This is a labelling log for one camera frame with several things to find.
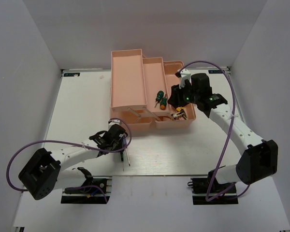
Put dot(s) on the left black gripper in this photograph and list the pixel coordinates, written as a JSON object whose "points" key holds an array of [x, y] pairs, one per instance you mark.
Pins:
{"points": [[120, 145]]}

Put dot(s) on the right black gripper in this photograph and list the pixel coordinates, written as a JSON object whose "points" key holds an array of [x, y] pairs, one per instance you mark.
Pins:
{"points": [[175, 99]]}

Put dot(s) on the blue red long screwdriver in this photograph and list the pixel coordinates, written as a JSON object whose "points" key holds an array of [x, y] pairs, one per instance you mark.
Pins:
{"points": [[125, 145]]}

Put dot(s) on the thin green precision screwdriver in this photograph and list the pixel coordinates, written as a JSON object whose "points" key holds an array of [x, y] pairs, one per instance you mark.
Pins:
{"points": [[122, 154]]}

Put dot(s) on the yellow combination pliers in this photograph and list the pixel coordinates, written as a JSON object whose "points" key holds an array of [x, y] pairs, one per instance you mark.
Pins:
{"points": [[179, 114]]}

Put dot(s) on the green orange stubby screwdriver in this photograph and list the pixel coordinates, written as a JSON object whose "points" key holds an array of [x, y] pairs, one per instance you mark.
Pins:
{"points": [[163, 103]]}

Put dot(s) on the pink plastic toolbox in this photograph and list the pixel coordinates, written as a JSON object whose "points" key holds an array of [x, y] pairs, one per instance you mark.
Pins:
{"points": [[135, 83]]}

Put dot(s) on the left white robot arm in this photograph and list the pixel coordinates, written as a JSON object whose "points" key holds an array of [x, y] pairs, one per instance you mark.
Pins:
{"points": [[49, 170]]}

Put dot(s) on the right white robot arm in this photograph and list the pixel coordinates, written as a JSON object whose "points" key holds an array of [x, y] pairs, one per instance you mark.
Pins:
{"points": [[258, 156]]}

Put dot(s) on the right table corner label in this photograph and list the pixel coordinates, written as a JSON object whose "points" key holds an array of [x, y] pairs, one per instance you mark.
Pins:
{"points": [[215, 72]]}

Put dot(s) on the table corner label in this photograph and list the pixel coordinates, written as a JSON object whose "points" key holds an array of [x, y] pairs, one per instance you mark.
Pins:
{"points": [[71, 74], [215, 72]]}

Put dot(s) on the left table corner label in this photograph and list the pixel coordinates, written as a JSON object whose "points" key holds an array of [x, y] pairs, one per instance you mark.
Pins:
{"points": [[71, 74]]}

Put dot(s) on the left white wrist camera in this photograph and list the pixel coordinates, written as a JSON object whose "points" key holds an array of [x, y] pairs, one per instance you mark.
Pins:
{"points": [[112, 122]]}

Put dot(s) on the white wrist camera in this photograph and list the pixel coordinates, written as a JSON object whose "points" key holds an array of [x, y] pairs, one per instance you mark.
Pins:
{"points": [[183, 75], [112, 122]]}

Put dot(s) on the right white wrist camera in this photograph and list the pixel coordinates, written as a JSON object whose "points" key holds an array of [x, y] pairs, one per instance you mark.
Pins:
{"points": [[183, 75]]}

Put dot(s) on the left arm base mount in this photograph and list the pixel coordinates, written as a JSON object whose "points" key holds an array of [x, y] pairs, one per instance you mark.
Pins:
{"points": [[97, 191]]}

